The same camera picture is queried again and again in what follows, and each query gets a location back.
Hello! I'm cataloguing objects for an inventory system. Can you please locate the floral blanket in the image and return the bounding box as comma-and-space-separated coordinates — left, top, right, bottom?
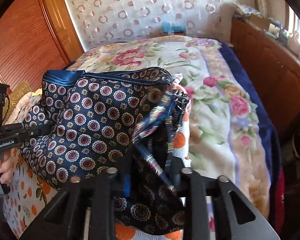
65, 35, 283, 238

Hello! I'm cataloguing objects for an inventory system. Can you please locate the white circle-print curtain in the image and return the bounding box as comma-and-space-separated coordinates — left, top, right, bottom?
60, 0, 228, 52

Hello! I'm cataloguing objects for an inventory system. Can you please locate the person's left hand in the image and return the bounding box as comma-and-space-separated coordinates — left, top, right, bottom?
0, 152, 13, 189

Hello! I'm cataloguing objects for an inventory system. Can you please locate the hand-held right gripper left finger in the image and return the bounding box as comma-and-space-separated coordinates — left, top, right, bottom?
20, 166, 133, 240

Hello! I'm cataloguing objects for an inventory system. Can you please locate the cardboard box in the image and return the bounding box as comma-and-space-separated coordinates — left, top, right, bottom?
249, 14, 273, 31

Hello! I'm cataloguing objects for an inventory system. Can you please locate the stack of folded cloths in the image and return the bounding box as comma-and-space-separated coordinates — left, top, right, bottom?
230, 2, 262, 17

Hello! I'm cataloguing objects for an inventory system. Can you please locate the gold velvet blanket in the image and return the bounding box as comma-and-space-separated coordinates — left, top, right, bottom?
9, 81, 33, 103

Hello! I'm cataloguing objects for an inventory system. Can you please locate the red cloth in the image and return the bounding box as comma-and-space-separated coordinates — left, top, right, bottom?
275, 169, 287, 233

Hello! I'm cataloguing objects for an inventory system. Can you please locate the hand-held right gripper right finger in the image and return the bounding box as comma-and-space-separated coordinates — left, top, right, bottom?
170, 155, 282, 240

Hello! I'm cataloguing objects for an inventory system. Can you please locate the wooden cabinet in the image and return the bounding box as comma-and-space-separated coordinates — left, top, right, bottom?
230, 16, 300, 140

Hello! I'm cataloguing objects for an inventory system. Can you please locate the blue box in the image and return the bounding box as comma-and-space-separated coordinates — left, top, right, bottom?
162, 21, 186, 37

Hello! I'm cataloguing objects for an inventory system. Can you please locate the navy circle-patterned shirt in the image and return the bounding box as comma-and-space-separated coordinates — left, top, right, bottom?
19, 67, 190, 235

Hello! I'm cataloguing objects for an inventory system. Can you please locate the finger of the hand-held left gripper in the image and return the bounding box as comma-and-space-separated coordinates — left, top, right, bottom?
21, 122, 54, 140

